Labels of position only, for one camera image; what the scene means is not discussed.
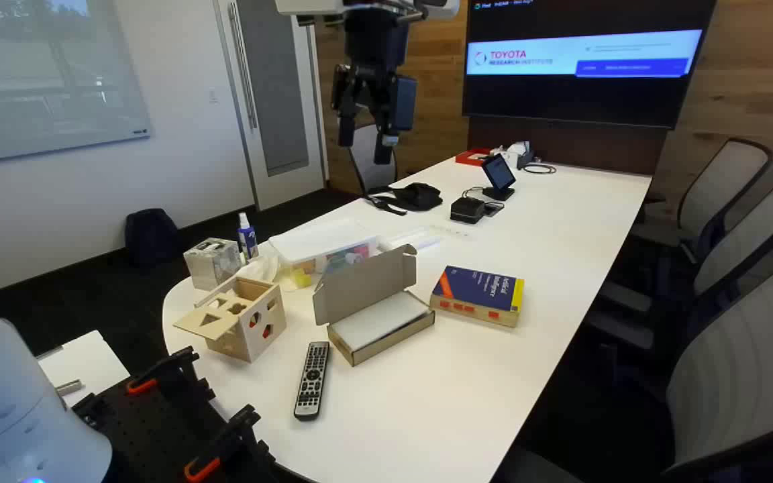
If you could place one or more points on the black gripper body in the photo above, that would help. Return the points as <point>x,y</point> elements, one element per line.
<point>373,40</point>

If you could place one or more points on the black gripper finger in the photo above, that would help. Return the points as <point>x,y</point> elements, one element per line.
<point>346,116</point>
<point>385,134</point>

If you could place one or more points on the brown cardboard box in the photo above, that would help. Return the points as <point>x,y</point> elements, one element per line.
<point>369,307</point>

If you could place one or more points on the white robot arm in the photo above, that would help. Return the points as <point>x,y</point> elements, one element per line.
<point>41,437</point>

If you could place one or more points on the small beige cube box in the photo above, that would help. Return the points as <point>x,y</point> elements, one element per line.
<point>212,260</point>

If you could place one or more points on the wooden shape sorter box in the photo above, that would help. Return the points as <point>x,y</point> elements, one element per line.
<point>236,319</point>

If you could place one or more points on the grey chair behind table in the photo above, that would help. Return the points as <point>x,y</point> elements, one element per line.
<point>364,155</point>

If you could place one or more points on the white door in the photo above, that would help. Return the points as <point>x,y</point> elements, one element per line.
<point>278,96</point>

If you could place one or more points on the black headset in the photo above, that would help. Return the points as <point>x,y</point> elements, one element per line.
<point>415,196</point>

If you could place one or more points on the red flat object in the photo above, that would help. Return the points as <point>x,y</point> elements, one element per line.
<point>472,155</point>

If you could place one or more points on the small tablet on stand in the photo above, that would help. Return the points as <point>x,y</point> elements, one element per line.
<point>499,177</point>

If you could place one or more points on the black square device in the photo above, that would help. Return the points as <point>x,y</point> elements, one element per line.
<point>468,209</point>

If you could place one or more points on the clear plastic container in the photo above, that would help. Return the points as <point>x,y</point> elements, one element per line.
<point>309,252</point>

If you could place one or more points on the blue spray bottle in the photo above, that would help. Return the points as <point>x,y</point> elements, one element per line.
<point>248,237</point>

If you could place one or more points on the blue and yellow book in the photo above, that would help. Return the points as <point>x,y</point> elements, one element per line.
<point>484,295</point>

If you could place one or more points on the black backpack on floor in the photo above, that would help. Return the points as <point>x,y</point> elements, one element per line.
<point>150,237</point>

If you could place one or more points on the black remote control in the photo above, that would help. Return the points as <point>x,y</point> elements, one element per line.
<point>313,381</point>

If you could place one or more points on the grey office chair far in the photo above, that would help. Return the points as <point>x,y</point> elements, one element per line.
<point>708,196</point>

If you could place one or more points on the grey office chair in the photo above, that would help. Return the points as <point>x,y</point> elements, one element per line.
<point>708,196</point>
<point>696,424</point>
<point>656,322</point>

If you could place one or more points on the grey office chair middle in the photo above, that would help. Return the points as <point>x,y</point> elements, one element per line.
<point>656,322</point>

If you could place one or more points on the black clamp orange tip left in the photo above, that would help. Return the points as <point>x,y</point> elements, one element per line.
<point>164,371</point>

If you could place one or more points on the black clamp orange tip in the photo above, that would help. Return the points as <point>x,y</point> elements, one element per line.
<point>223,445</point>
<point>164,371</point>

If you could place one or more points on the black clamp orange tip right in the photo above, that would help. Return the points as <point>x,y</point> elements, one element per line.
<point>223,445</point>

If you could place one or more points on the white side table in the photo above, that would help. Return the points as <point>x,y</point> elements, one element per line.
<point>84,365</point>

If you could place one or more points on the grey office chair near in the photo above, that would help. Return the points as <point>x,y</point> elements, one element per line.
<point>696,424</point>

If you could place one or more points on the wall mounted tv screen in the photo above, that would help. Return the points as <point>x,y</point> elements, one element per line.
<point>620,63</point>

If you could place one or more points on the wall whiteboard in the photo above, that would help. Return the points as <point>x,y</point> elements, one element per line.
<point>64,79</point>

